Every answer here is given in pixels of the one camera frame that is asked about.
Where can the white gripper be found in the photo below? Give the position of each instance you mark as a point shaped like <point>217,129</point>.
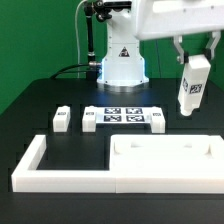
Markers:
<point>155,19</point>

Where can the white desk top tray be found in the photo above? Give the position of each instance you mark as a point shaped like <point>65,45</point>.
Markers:
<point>165,152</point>

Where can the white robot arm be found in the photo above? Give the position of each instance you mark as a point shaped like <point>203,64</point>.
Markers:
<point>129,22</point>

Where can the marker tag plate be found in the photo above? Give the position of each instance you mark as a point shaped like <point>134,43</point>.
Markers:
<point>122,115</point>

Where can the white U-shaped fence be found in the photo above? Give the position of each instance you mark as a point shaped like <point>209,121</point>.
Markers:
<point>27,177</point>

